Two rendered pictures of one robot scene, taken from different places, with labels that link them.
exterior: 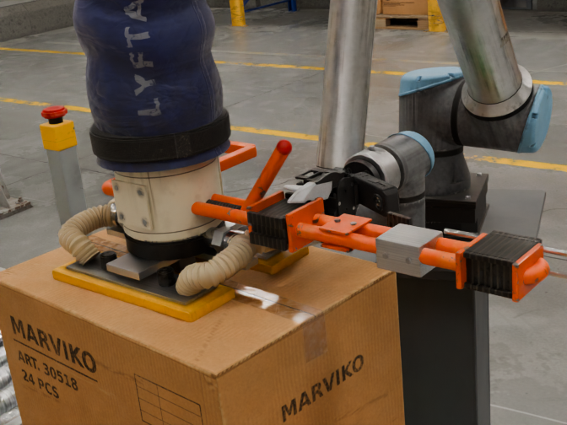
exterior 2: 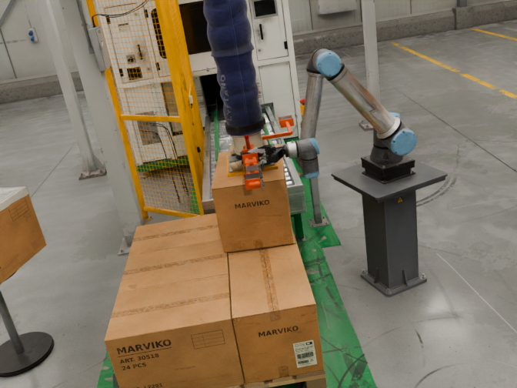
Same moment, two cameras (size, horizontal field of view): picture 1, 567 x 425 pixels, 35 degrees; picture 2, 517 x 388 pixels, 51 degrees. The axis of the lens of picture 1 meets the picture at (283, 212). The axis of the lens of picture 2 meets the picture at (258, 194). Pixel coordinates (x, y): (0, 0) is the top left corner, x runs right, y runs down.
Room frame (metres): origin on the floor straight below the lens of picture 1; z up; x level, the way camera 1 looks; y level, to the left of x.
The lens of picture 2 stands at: (-0.54, -2.07, 2.03)
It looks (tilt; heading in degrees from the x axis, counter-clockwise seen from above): 23 degrees down; 49
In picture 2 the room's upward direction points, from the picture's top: 9 degrees counter-clockwise
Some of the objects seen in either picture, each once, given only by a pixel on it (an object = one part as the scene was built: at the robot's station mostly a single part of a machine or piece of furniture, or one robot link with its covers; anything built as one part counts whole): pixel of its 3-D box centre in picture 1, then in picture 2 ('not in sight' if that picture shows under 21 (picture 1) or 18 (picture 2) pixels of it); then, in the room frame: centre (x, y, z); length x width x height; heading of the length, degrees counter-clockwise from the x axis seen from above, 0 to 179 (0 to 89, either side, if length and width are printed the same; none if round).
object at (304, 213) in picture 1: (286, 220); (250, 156); (1.25, 0.00, 1.08); 0.10 x 0.08 x 0.06; 139
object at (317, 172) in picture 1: (337, 190); (275, 152); (1.37, -0.09, 1.08); 0.12 x 0.09 x 0.08; 140
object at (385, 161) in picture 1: (369, 174); (291, 149); (1.42, -0.15, 1.08); 0.09 x 0.05 x 0.10; 50
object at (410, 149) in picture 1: (396, 163); (307, 148); (1.49, -0.21, 1.07); 0.12 x 0.09 x 0.10; 140
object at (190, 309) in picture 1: (137, 275); (235, 162); (1.35, 0.25, 0.97); 0.34 x 0.10 x 0.05; 49
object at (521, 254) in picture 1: (499, 266); (252, 180); (1.02, -0.26, 1.08); 0.08 x 0.07 x 0.05; 49
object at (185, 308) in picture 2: not in sight; (216, 287); (0.97, 0.15, 0.34); 1.20 x 1.00 x 0.40; 50
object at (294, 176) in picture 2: not in sight; (281, 146); (2.64, 1.16, 0.50); 2.31 x 0.05 x 0.19; 50
